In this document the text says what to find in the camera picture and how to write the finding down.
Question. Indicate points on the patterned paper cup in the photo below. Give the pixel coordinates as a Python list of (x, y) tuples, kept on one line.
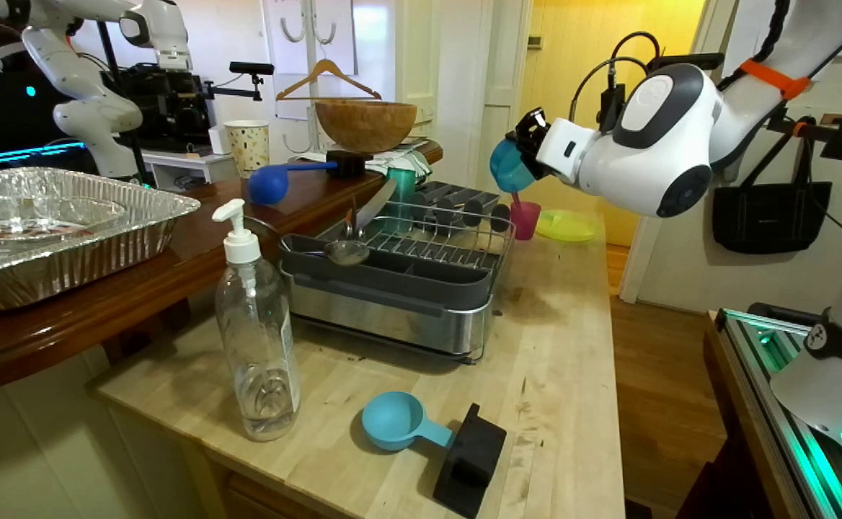
[(247, 146)]

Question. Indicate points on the blue plastic bowl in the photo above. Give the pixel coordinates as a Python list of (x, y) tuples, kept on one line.
[(508, 165)]

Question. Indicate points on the grey steel drying rack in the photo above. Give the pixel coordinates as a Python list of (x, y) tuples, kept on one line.
[(394, 289)]

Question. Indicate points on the wooden clothes hanger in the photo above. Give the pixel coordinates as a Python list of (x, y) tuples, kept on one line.
[(324, 81)]

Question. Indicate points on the dark blue round spoon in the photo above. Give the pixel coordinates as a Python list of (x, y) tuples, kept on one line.
[(268, 187)]

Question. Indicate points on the white coat hook rail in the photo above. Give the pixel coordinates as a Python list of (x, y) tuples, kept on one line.
[(307, 31)]

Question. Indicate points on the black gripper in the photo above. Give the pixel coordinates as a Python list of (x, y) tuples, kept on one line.
[(532, 132)]

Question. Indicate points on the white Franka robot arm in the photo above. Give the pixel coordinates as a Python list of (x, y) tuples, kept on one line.
[(669, 133)]

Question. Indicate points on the pink plastic spoon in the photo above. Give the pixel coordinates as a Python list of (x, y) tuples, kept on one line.
[(513, 201)]

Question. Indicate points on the pink plastic cup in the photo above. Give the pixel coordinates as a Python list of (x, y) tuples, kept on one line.
[(525, 221)]

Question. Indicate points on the white second robot arm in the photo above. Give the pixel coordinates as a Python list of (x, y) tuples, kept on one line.
[(85, 106)]

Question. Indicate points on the metal ladle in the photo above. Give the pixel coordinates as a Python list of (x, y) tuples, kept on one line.
[(350, 253)]

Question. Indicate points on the green striped towel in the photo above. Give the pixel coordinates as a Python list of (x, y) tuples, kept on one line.
[(410, 161)]

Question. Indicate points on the yellow-green plastic plate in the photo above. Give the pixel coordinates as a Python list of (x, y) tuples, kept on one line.
[(565, 227)]

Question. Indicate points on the light blue measuring scoop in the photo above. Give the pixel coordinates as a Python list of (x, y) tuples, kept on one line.
[(394, 423)]

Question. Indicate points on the large wooden bowl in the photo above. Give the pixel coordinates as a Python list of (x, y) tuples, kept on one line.
[(365, 125)]

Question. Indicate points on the black block holder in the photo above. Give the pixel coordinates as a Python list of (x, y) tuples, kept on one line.
[(469, 456), (346, 164)]

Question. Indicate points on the black hanging bag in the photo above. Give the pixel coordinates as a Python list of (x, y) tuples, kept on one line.
[(770, 217)]

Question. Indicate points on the black metal bracket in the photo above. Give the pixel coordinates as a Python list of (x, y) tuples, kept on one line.
[(833, 133)]

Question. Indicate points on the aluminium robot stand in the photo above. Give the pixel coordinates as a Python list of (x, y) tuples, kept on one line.
[(777, 423)]

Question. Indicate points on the dark wooden side table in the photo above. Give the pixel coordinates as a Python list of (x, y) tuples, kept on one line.
[(77, 328)]

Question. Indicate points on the aluminium foil tray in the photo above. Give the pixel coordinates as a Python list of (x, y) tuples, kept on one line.
[(46, 231)]

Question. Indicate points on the clear soap pump bottle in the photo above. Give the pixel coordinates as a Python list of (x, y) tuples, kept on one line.
[(257, 355)]

